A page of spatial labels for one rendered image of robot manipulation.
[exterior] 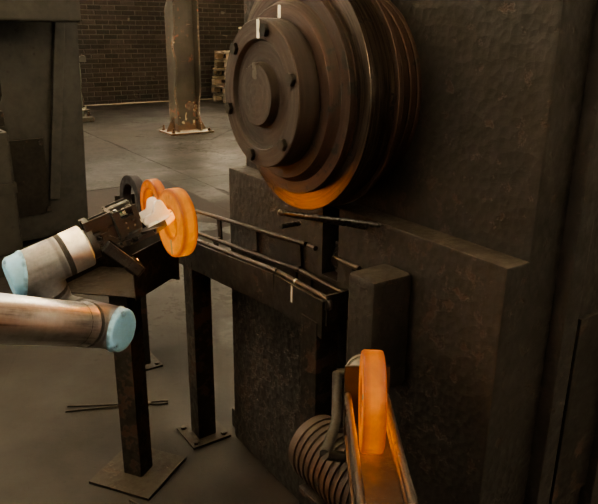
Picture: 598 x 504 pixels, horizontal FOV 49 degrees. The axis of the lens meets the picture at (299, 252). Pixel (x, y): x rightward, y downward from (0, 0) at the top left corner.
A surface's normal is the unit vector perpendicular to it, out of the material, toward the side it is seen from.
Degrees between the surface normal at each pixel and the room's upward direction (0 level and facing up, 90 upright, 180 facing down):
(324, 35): 54
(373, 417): 75
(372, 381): 38
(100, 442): 0
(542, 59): 90
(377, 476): 6
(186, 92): 90
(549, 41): 90
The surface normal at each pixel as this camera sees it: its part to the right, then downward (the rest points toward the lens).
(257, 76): -0.83, 0.17
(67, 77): 0.67, 0.25
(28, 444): 0.00, -0.95
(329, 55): 0.07, -0.08
